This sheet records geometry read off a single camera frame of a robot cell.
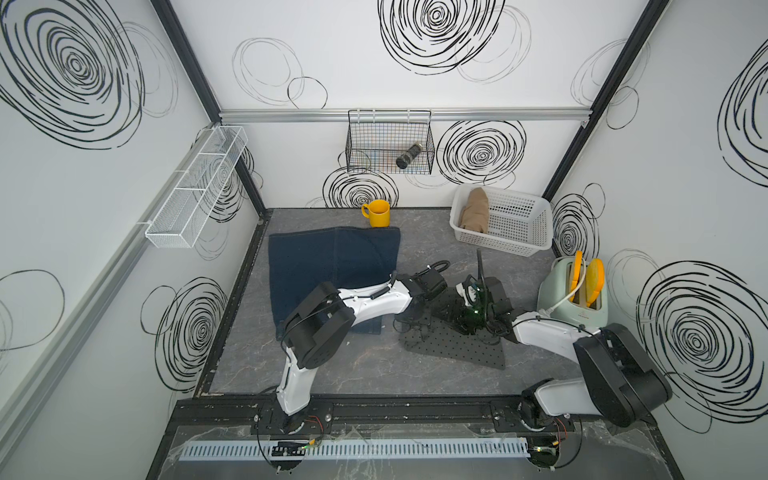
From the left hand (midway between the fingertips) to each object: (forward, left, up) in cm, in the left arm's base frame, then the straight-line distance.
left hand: (421, 320), depth 89 cm
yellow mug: (+38, +15, +7) cm, 41 cm away
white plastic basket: (+42, -41, +1) cm, 58 cm away
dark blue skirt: (+23, +25, -1) cm, 34 cm away
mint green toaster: (+5, -36, +14) cm, 39 cm away
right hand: (-1, -5, +4) cm, 6 cm away
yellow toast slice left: (+4, -38, +22) cm, 44 cm away
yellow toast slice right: (+3, -42, +21) cm, 47 cm away
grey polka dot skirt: (-6, -2, +1) cm, 6 cm away
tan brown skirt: (+40, -22, +6) cm, 46 cm away
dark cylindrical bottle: (+37, +6, +32) cm, 49 cm away
